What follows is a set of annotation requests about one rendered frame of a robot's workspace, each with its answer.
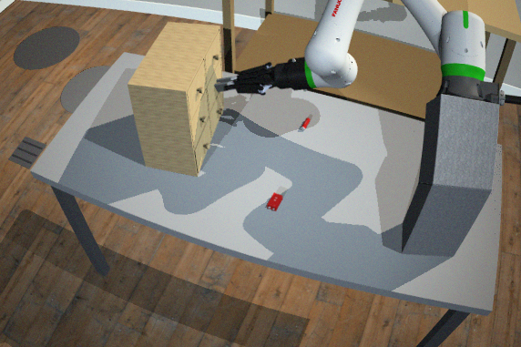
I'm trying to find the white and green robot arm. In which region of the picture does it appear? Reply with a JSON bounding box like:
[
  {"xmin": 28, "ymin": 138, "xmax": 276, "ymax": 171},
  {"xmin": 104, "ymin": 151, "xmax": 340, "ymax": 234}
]
[{"xmin": 286, "ymin": 0, "xmax": 521, "ymax": 106}]

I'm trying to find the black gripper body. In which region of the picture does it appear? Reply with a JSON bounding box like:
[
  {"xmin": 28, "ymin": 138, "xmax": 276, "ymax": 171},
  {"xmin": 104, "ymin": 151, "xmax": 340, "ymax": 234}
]
[{"xmin": 260, "ymin": 63, "xmax": 291, "ymax": 89}]

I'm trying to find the small wooden chest of drawers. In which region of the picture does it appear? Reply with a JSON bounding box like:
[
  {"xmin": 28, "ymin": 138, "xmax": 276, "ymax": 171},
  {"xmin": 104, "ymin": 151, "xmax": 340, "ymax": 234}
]
[{"xmin": 128, "ymin": 22, "xmax": 220, "ymax": 177}]

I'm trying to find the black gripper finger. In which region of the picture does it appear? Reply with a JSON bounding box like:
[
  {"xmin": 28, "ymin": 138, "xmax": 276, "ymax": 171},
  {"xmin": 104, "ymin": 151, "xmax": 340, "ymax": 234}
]
[
  {"xmin": 216, "ymin": 62, "xmax": 272, "ymax": 83},
  {"xmin": 214, "ymin": 74, "xmax": 271, "ymax": 96}
]

